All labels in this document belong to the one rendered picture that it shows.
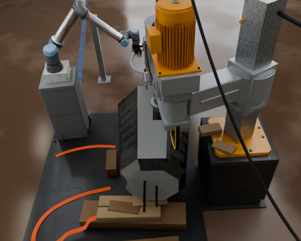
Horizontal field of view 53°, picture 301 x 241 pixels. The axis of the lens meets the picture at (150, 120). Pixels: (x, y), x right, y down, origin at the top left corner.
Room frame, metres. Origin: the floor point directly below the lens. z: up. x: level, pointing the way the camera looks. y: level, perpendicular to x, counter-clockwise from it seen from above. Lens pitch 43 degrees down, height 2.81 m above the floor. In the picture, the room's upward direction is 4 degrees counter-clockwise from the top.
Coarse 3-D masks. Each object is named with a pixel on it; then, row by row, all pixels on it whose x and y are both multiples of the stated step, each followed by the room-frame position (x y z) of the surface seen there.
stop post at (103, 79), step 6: (90, 24) 4.02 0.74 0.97; (96, 30) 4.02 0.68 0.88; (96, 36) 4.02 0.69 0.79; (96, 42) 4.02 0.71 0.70; (96, 48) 4.02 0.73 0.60; (96, 54) 4.02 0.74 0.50; (102, 60) 4.02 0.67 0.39; (102, 66) 4.02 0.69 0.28; (102, 72) 4.02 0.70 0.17; (102, 78) 4.02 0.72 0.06; (108, 78) 4.08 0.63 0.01
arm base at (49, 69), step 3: (60, 63) 2.96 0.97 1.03; (48, 66) 2.90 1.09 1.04; (51, 66) 2.89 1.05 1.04; (54, 66) 2.89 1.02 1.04; (57, 66) 2.91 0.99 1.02; (60, 66) 2.93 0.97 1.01; (63, 66) 2.99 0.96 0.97; (48, 69) 2.90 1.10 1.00; (51, 69) 2.88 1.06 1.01; (54, 69) 2.88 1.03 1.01; (57, 69) 2.89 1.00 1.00; (60, 69) 2.91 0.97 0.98; (51, 72) 2.87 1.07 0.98; (54, 72) 2.87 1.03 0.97; (57, 72) 2.88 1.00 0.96
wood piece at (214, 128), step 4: (208, 124) 2.01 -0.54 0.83; (212, 124) 2.01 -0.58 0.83; (216, 124) 2.00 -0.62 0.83; (200, 128) 1.97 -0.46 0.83; (204, 128) 1.96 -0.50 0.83; (208, 128) 1.96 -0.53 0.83; (212, 128) 1.96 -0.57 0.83; (216, 128) 1.95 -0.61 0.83; (220, 128) 1.95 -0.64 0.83; (200, 132) 1.93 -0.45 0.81; (204, 132) 1.91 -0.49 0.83; (208, 132) 1.91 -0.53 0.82; (212, 132) 1.92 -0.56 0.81; (216, 132) 1.92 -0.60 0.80; (220, 132) 1.93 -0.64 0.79
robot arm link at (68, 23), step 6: (78, 0) 3.07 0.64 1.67; (84, 0) 3.12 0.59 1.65; (72, 6) 3.10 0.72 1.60; (72, 12) 3.07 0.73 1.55; (66, 18) 3.09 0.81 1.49; (72, 18) 3.07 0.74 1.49; (66, 24) 3.07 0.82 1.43; (72, 24) 3.09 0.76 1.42; (60, 30) 3.09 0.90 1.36; (66, 30) 3.08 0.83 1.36; (54, 36) 3.11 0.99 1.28; (60, 36) 3.08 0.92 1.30; (48, 42) 3.12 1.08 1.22; (54, 42) 3.06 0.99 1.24; (60, 42) 3.09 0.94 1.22; (60, 48) 3.09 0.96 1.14
